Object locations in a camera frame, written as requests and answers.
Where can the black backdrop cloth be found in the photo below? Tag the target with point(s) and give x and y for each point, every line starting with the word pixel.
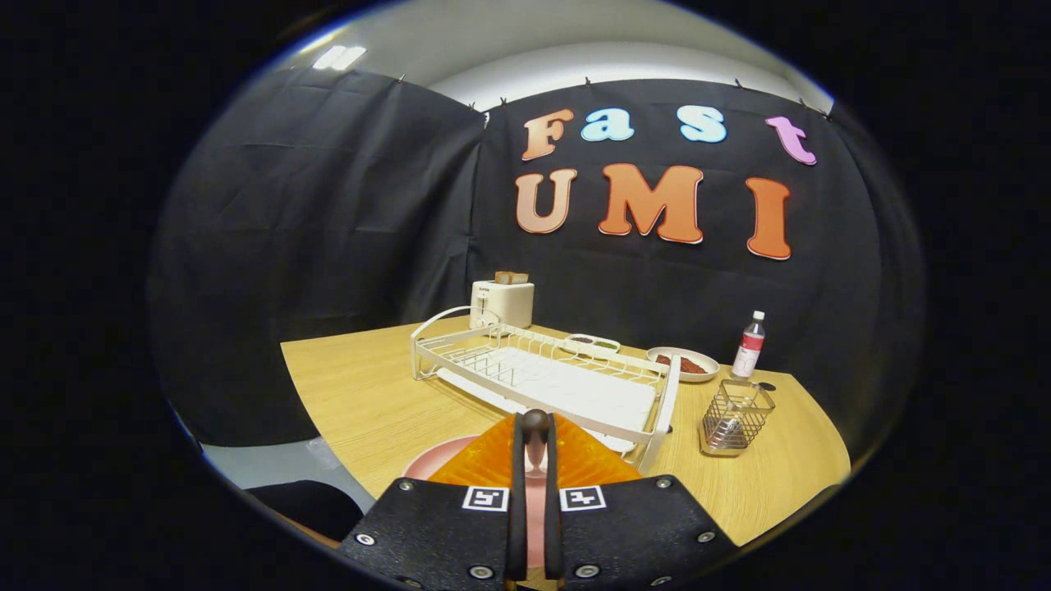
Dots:
pixel 328 246

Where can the ceiling light panel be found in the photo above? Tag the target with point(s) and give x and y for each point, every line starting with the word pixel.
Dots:
pixel 338 57

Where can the white toaster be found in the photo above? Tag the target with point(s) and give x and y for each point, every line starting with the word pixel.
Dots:
pixel 501 305

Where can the white dish rack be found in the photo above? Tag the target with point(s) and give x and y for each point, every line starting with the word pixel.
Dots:
pixel 575 386

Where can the white plate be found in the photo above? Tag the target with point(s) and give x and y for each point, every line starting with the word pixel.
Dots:
pixel 710 365

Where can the clear bottle red label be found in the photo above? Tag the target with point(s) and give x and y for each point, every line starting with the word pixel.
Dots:
pixel 748 349

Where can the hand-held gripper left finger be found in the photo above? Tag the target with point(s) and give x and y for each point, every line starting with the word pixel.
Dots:
pixel 435 533

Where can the toast slices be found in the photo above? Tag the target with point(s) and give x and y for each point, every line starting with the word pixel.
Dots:
pixel 511 278

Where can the pink plate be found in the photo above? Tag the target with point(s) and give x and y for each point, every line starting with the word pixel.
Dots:
pixel 443 461

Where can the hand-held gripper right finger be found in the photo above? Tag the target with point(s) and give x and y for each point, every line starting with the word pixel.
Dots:
pixel 640 533

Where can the reddish brown food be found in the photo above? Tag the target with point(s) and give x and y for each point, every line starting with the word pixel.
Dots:
pixel 681 364

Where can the small white dish green food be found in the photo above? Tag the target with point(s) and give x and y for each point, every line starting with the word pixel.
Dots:
pixel 591 343

